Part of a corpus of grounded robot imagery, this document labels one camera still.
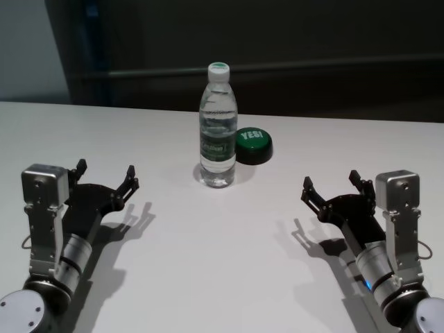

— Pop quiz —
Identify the green YES push button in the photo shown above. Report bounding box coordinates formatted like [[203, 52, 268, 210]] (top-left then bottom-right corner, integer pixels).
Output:
[[234, 126, 274, 166]]

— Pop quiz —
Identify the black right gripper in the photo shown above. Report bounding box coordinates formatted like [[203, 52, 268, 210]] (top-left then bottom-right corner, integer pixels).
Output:
[[301, 170, 386, 253]]

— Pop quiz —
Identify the clear water bottle green label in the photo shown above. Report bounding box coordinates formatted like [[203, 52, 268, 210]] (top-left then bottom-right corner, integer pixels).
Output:
[[198, 61, 239, 189]]

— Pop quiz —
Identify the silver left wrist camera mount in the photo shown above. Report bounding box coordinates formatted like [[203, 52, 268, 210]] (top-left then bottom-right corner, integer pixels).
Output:
[[20, 163, 70, 278]]

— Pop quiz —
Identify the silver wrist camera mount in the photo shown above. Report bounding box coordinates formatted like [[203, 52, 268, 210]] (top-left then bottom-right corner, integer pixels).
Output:
[[20, 163, 70, 278], [375, 169, 422, 275]]

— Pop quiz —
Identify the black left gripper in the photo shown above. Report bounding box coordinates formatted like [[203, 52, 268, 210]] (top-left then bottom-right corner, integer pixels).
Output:
[[62, 159, 139, 240]]

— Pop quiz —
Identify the thin right arm cable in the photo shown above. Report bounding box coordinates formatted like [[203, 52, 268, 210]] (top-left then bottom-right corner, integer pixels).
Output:
[[416, 239, 434, 261]]

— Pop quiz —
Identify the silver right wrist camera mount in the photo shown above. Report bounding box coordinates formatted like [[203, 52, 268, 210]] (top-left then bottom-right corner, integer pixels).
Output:
[[375, 169, 422, 275]]

